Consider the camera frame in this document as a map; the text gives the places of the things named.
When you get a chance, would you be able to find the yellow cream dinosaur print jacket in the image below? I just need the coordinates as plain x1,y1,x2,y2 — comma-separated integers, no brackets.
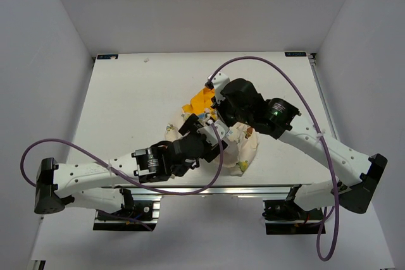
165,88,259,176

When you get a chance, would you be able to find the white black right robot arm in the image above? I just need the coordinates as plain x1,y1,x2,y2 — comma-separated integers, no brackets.
213,77,388,219

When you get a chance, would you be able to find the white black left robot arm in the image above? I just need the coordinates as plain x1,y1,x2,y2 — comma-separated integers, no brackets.
34,114,229,219

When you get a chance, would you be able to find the blue left corner label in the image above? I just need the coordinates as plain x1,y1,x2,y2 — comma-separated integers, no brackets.
96,54,118,60

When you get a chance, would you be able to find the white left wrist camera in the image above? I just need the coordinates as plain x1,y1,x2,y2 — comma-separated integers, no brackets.
197,120,230,146

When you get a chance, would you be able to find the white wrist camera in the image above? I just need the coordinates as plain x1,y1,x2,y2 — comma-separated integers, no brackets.
197,120,230,146
205,72,230,95

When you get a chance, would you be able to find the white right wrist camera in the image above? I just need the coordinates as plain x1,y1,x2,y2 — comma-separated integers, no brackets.
205,72,230,95

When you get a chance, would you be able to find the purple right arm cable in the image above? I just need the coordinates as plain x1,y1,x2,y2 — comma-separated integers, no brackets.
207,56,341,261

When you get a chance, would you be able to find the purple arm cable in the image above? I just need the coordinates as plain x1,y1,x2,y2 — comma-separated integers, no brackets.
207,56,341,261
20,124,226,231

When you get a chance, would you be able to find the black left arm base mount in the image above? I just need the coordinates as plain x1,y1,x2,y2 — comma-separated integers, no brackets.
93,188,161,232

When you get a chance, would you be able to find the aluminium front table rail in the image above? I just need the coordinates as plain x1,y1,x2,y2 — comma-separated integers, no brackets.
125,185,293,199

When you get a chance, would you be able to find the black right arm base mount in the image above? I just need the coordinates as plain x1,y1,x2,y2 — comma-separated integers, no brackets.
262,185,323,235

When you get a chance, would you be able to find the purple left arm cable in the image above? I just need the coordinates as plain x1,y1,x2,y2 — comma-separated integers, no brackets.
20,124,226,231

